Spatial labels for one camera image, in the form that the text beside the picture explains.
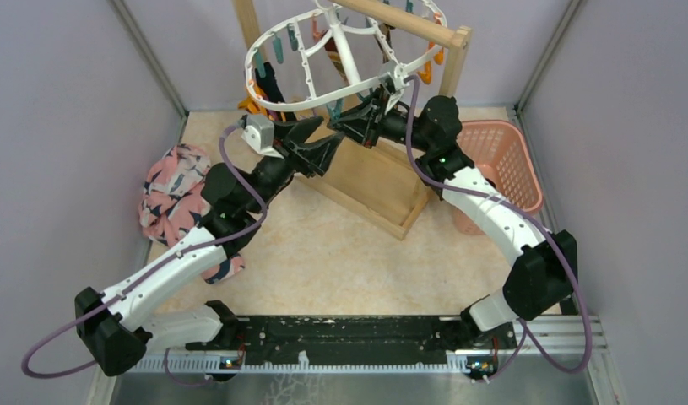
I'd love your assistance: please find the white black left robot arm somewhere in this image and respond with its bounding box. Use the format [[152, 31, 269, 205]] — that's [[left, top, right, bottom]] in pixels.
[[74, 117, 344, 376]]

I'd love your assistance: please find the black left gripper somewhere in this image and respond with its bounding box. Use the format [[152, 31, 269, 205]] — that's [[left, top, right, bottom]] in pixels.
[[245, 116, 345, 214]]

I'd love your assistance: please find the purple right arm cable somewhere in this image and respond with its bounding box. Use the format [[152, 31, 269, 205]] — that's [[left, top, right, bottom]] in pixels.
[[403, 75, 594, 375]]

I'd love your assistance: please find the teal clothespin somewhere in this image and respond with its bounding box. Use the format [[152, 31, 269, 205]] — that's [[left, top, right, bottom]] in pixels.
[[325, 99, 344, 122]]

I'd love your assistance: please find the pink laundry basket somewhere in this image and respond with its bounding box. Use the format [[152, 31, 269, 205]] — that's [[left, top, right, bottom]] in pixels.
[[457, 120, 544, 216]]

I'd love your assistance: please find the wooden hanger stand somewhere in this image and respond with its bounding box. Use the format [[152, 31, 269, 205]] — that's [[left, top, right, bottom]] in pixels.
[[234, 1, 471, 240]]

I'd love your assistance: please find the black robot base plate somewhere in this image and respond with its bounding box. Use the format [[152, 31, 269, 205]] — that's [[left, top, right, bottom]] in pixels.
[[185, 315, 517, 366]]

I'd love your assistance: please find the black white striped sock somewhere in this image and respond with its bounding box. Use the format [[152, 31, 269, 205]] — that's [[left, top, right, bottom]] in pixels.
[[254, 62, 285, 104]]

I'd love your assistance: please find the orange clothespin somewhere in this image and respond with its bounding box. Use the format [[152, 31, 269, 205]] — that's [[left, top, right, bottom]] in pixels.
[[417, 41, 447, 86], [237, 84, 269, 117]]

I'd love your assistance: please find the white plastic sock hanger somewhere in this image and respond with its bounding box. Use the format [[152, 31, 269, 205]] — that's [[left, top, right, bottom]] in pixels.
[[244, 1, 453, 112]]

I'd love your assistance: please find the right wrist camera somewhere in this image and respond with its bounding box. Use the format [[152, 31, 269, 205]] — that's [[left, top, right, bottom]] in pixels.
[[377, 61, 417, 97]]

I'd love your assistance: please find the pink navy patterned cloth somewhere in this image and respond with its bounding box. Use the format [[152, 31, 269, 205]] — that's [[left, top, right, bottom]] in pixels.
[[138, 143, 246, 285]]

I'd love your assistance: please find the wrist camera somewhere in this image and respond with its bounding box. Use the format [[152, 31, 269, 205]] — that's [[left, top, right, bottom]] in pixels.
[[377, 61, 417, 97], [241, 115, 280, 157]]

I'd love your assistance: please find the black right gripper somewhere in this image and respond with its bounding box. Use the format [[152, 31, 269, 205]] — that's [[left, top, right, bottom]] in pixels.
[[329, 88, 433, 153]]

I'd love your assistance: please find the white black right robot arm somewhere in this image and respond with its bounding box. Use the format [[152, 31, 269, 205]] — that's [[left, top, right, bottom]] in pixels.
[[328, 90, 577, 348]]

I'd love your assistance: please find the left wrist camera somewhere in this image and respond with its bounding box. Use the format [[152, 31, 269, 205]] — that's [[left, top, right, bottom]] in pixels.
[[241, 115, 280, 157]]

